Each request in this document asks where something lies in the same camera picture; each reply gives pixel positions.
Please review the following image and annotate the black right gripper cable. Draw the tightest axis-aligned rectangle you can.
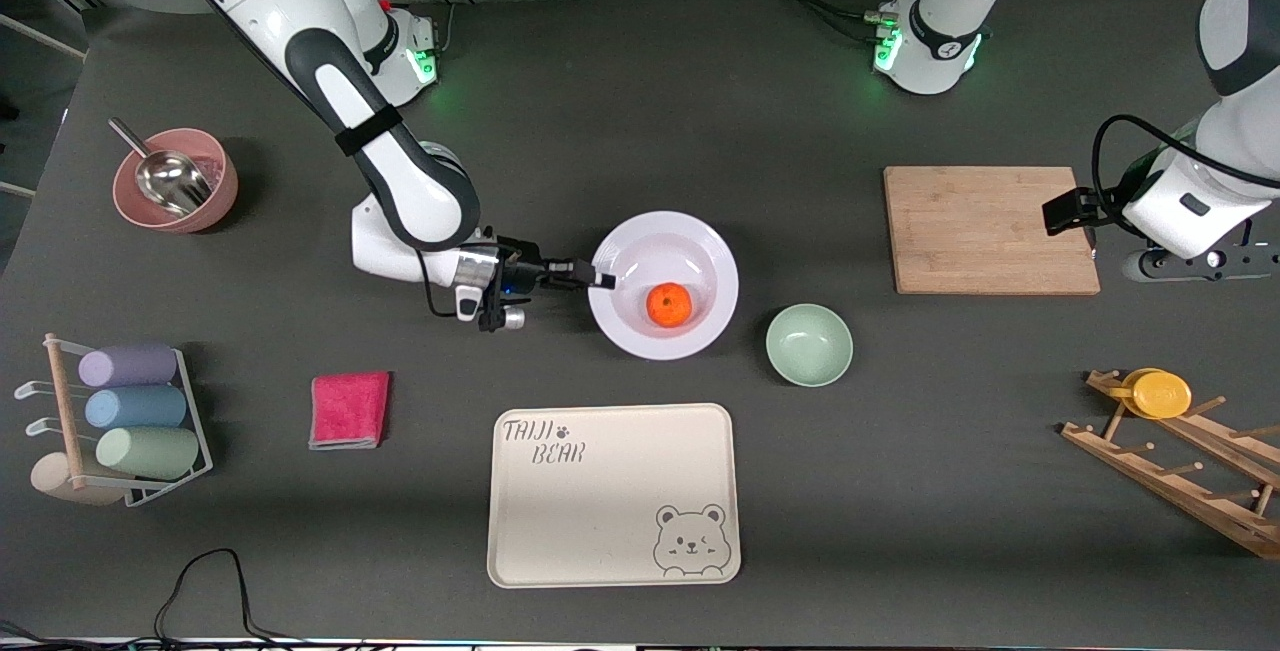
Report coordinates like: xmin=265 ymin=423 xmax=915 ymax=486
xmin=418 ymin=249 xmax=463 ymax=318

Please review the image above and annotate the pink ribbed bowl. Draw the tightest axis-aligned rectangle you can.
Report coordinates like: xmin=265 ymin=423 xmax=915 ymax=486
xmin=112 ymin=128 xmax=239 ymax=234

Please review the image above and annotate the wooden peg dish rack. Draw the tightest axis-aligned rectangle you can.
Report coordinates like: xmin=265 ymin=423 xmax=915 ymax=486
xmin=1060 ymin=368 xmax=1280 ymax=561

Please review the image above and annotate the white round plate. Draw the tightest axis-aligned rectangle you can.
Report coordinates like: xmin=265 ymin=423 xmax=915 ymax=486
xmin=587 ymin=210 xmax=741 ymax=362

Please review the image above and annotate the pale blue cup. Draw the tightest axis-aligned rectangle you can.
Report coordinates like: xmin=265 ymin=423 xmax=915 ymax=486
xmin=84 ymin=386 xmax=188 ymax=430

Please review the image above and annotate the mint green bowl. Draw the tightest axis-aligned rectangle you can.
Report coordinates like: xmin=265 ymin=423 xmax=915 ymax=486
xmin=765 ymin=303 xmax=855 ymax=389

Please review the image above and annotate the orange fruit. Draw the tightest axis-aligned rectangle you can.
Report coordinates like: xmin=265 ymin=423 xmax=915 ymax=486
xmin=646 ymin=282 xmax=693 ymax=329

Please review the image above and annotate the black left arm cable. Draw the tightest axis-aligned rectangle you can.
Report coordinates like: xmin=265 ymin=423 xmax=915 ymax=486
xmin=1091 ymin=114 xmax=1241 ymax=232

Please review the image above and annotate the pink folded cloth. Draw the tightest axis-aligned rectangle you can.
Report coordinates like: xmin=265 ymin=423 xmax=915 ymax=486
xmin=308 ymin=371 xmax=392 ymax=451

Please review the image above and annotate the metal scoop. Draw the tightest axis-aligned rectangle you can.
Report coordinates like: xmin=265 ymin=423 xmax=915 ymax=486
xmin=108 ymin=118 xmax=214 ymax=217

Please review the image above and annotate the cream tray with bear print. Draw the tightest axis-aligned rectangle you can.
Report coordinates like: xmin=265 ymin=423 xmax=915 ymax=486
xmin=486 ymin=403 xmax=743 ymax=590

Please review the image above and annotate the wooden cutting board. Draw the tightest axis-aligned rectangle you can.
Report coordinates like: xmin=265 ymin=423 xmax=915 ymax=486
xmin=883 ymin=166 xmax=1102 ymax=296

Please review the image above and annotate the small yellow plate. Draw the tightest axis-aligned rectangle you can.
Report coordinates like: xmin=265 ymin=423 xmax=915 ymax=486
xmin=1122 ymin=368 xmax=1194 ymax=421

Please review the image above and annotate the pale purple cup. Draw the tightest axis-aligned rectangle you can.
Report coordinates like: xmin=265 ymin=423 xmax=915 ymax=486
xmin=78 ymin=344 xmax=179 ymax=389

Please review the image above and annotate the pale green cup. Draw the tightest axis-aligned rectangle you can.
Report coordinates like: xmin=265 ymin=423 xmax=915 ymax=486
xmin=95 ymin=426 xmax=201 ymax=481

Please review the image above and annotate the white wire cup rack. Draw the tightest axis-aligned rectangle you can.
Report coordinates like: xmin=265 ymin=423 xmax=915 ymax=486
xmin=15 ymin=336 xmax=214 ymax=509

